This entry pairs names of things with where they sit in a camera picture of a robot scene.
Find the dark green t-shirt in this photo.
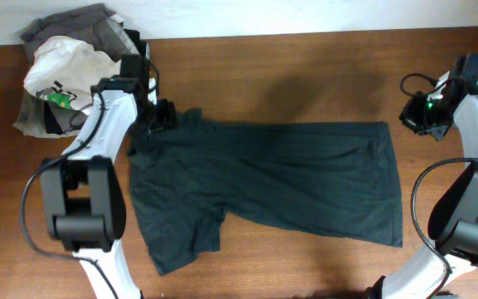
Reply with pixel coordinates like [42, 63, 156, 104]
[128, 109, 402, 276]

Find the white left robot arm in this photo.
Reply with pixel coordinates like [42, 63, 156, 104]
[33, 55, 176, 298]

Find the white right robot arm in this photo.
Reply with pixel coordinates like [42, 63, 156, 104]
[363, 53, 478, 299]

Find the white printed t-shirt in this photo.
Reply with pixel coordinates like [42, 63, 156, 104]
[24, 36, 120, 115]

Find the dark grey folded garment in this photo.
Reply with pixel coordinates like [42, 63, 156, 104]
[19, 2, 149, 130]

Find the light grey folded garment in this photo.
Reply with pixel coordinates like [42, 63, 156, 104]
[13, 91, 86, 139]

